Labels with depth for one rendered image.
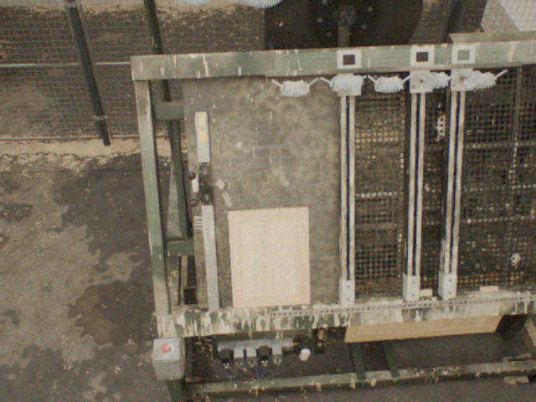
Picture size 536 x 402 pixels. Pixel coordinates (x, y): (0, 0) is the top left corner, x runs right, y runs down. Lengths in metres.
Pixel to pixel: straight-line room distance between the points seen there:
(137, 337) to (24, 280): 0.97
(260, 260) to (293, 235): 0.20
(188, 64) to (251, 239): 0.85
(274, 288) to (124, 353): 1.36
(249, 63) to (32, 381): 2.39
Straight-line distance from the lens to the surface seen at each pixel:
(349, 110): 2.60
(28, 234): 4.69
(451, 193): 2.80
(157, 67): 2.52
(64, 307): 4.15
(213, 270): 2.75
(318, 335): 3.35
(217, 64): 2.50
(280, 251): 2.75
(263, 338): 2.93
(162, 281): 2.78
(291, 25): 3.06
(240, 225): 2.70
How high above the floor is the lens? 3.24
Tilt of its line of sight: 45 degrees down
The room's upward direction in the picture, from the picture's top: straight up
